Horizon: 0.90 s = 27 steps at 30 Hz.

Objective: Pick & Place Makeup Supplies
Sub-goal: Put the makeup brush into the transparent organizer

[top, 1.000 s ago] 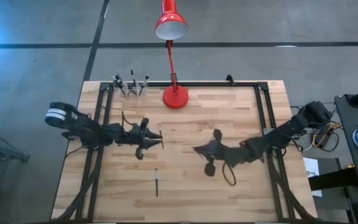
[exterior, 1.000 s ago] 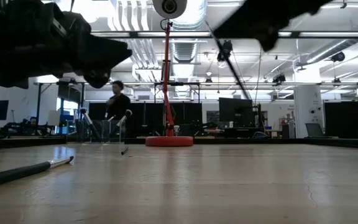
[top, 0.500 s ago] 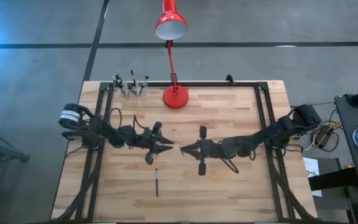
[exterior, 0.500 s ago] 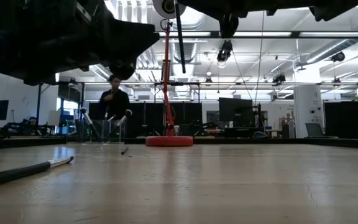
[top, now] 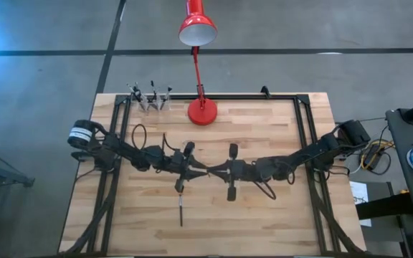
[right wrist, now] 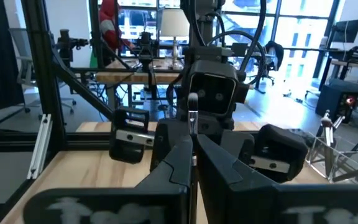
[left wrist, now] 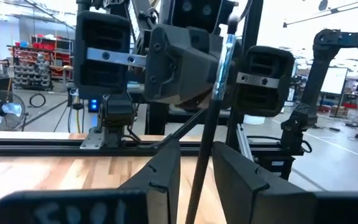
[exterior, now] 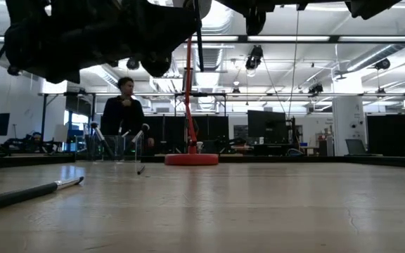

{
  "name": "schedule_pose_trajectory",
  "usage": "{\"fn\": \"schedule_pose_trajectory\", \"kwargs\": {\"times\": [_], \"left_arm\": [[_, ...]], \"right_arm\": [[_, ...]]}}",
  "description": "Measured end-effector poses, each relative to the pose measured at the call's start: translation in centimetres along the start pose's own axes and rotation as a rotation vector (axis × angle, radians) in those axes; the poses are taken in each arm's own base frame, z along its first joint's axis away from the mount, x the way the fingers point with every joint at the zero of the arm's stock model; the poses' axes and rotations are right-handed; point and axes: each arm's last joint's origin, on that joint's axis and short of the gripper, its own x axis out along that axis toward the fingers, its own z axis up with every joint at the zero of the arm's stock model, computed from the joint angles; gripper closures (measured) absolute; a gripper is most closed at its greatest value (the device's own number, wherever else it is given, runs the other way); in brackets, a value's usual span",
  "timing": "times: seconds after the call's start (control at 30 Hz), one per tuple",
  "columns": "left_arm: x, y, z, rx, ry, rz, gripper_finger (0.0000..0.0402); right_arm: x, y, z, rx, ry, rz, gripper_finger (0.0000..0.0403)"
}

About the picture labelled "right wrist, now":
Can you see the clear acrylic organizer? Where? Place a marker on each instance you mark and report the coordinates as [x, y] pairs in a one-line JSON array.
[[346, 161]]

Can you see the black aluminium table frame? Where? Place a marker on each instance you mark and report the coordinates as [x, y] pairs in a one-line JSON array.
[[42, 77]]

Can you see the black monitor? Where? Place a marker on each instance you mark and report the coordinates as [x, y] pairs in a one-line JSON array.
[[348, 31]]

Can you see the black office chair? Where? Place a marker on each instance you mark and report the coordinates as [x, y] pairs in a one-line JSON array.
[[275, 53]]

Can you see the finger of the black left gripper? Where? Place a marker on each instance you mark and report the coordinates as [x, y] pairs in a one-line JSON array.
[[168, 140], [239, 146]]

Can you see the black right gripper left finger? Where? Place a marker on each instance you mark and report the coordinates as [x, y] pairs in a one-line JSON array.
[[154, 202]]

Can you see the silver aluminium extrusion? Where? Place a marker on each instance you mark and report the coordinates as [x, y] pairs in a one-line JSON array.
[[40, 146]]

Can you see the person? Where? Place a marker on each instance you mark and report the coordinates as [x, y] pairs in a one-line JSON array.
[[109, 21]]

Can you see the grey office chair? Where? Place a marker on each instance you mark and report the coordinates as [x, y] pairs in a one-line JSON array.
[[26, 62]]

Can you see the black computer tower red light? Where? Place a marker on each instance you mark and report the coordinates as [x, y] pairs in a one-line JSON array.
[[334, 102]]

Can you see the wooden workbench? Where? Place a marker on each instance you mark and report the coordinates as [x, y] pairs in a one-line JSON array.
[[129, 76], [356, 63]]

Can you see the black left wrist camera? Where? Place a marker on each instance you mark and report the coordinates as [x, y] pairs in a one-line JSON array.
[[214, 90]]

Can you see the white shade table lamp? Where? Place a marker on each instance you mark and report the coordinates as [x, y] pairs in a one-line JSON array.
[[174, 21]]

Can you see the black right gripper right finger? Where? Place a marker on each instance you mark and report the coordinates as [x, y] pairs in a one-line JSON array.
[[244, 202]]

